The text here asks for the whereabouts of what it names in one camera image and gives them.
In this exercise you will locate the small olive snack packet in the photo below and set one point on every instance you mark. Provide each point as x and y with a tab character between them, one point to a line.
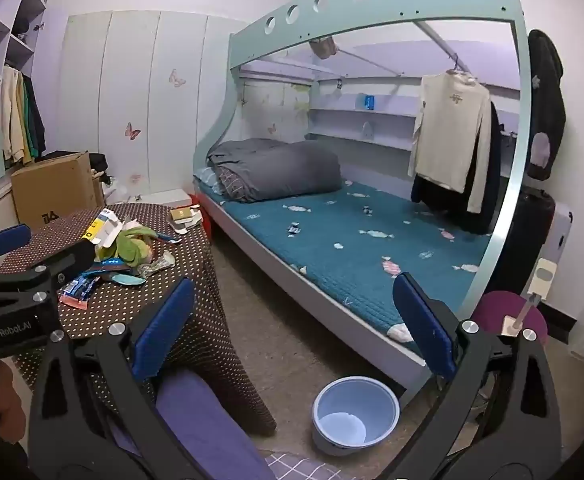
182	216

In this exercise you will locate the white wall shelves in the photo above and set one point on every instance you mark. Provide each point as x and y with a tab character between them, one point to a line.
362	125

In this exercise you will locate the brown cardboard box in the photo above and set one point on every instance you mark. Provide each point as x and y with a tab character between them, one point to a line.
52	190

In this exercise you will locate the white plastic bag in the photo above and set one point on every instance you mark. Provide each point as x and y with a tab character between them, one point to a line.
114	190

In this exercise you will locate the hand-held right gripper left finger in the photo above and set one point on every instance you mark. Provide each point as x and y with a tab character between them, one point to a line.
164	330

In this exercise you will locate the dark hanging garment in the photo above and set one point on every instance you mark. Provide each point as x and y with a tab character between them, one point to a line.
37	115

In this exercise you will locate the white open shelf unit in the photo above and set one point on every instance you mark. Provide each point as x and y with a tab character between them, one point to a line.
2	60

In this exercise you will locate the silver foil wrapper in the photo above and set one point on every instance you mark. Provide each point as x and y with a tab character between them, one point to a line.
156	266

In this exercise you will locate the green hanging garment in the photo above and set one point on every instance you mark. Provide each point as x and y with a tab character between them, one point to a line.
28	125

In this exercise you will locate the pink butterfly sticker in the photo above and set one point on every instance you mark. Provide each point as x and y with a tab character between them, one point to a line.
132	131

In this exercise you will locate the white wall unit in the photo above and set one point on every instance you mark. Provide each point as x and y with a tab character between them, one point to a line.
562	230

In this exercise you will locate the light blue plastic bin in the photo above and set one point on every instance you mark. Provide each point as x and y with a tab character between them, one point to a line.
337	400

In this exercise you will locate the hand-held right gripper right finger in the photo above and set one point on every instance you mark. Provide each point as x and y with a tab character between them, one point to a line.
424	332

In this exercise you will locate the cream hanging sweater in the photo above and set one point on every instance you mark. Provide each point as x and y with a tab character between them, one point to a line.
452	125

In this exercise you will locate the small blue box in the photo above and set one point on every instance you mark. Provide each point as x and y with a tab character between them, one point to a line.
368	102

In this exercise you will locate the cream hanging garment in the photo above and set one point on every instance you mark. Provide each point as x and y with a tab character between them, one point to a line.
12	115

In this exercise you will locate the black bag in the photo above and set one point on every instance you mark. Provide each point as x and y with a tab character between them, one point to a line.
99	162

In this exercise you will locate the pale butterfly sticker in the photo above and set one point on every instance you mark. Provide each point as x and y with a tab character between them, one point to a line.
177	78

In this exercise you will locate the blue oval wrapper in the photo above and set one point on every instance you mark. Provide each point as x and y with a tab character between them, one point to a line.
119	278

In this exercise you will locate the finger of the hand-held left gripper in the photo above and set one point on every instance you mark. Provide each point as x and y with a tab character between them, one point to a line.
7	240
67	260

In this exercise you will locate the purple round stool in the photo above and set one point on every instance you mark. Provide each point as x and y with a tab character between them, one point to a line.
497	307

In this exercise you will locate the brown hanging bag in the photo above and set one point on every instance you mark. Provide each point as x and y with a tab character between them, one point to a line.
322	47

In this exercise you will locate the black suitcase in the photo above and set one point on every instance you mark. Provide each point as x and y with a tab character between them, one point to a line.
527	240

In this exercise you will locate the round polka dot table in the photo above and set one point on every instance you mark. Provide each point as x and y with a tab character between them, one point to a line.
122	312

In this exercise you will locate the blue snack wrapper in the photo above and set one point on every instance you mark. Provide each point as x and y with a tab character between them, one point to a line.
84	287

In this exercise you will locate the bed with teal mattress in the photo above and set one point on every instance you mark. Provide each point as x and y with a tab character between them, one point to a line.
352	250

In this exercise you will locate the white wardrobe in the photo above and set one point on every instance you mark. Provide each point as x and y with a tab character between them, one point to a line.
147	85

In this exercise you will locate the grey duvet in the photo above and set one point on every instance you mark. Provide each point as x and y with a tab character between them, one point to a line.
282	170

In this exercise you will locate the green plush toy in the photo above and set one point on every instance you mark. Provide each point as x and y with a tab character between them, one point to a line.
132	247

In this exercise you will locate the purple cushion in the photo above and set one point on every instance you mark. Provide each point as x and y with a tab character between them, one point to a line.
207	425

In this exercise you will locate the person's left hand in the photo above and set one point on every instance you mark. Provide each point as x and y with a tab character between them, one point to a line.
2	400

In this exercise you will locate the beige plastic piece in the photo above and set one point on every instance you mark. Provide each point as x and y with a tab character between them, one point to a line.
544	275

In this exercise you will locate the black hanging jacket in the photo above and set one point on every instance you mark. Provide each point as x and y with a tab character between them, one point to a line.
544	100

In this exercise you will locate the blue striped pillow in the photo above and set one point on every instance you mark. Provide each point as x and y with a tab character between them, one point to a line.
203	176

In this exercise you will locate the red box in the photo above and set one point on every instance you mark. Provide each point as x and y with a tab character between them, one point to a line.
206	215

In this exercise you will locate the plaid rug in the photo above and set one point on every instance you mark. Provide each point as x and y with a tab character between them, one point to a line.
297	465

